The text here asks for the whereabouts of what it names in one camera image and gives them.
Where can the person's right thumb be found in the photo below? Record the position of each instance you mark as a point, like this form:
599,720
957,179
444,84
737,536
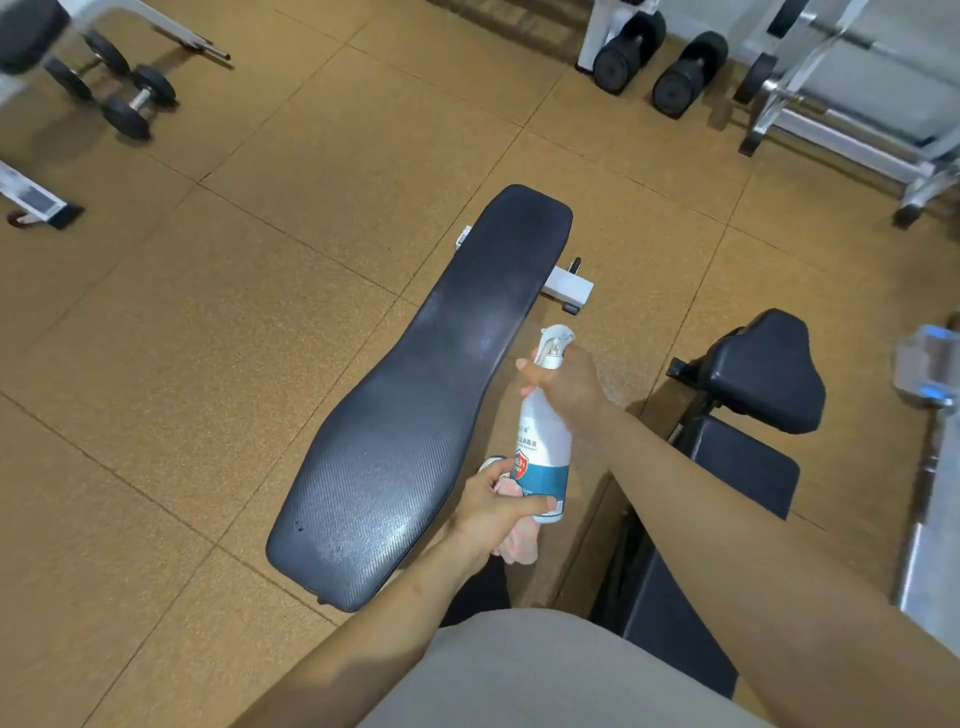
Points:
535,391

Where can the white spray bottle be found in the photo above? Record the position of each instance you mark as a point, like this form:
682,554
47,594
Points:
541,450

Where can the person's left thumb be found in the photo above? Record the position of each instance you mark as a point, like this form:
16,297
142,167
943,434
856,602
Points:
529,507

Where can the person's black trousers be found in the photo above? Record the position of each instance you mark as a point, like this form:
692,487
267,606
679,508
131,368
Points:
476,596

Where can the large black dumbbell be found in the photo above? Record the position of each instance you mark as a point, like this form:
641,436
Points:
628,49
688,75

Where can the person's left forearm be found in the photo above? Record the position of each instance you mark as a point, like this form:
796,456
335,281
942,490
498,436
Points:
360,645

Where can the grey metal post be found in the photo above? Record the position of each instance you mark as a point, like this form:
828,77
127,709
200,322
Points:
930,540

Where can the person's grey shirt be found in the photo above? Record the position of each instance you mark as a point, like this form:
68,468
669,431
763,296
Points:
555,671

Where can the black weight plate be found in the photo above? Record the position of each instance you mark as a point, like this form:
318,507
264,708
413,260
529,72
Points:
754,78

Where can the white machine base foot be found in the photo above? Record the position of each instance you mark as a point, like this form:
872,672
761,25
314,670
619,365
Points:
34,199

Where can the person's left hand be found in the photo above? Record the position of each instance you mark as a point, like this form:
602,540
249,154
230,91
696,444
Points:
480,517

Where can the grey and blue blurry device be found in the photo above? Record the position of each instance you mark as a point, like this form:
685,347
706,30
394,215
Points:
928,366

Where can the pink cloth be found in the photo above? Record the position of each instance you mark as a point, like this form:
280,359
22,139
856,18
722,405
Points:
519,541

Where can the white barbell rack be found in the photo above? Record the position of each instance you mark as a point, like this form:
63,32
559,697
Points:
840,131

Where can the long black bench pad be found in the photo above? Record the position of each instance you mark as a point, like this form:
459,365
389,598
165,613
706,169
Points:
427,390

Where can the white machine frame bar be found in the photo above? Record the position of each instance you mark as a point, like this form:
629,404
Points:
161,24

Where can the white bench frame foot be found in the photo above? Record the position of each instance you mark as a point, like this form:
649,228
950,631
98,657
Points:
568,286

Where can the person's right forearm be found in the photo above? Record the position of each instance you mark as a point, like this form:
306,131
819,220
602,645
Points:
750,555

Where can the person's right hand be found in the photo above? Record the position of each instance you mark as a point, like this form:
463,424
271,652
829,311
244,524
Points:
574,386

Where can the black rectangular bench pad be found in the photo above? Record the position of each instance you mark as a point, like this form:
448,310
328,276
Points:
720,480

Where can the small black dumbbell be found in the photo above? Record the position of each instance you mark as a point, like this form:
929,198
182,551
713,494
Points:
84,64
139,101

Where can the black wedge seat pad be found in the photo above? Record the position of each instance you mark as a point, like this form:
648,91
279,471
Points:
761,371

